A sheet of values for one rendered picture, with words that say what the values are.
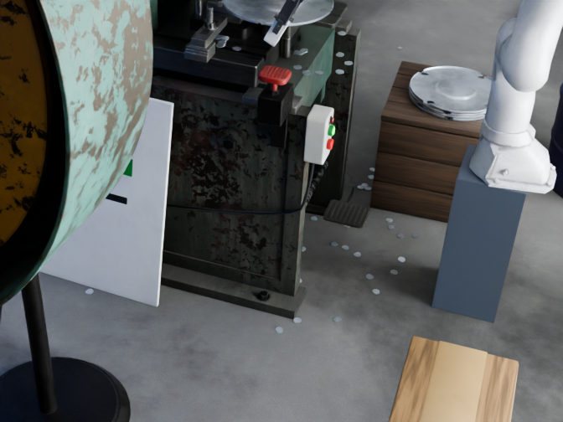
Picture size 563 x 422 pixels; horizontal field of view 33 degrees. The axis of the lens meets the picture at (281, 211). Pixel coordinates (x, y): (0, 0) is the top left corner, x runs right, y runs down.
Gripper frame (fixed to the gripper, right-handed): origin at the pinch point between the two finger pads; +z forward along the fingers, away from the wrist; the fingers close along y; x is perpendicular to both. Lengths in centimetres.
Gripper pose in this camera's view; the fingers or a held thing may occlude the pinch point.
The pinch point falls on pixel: (276, 30)
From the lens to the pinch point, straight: 215.1
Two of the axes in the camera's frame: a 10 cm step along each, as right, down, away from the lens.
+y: 3.2, -5.5, 7.7
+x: -8.3, -5.5, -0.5
